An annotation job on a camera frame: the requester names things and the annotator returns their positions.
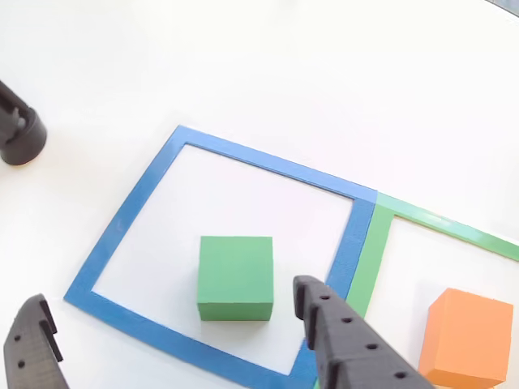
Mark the orange square block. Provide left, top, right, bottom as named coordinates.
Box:
left=417, top=287, right=515, bottom=388

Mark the blue square frame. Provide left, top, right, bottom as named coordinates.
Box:
left=63, top=124, right=379, bottom=389

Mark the green square block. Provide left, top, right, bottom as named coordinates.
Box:
left=196, top=235, right=275, bottom=323

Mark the green square frame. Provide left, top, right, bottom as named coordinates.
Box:
left=311, top=192, right=519, bottom=389

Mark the black camera tripod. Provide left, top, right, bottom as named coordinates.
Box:
left=0, top=79, right=49, bottom=167

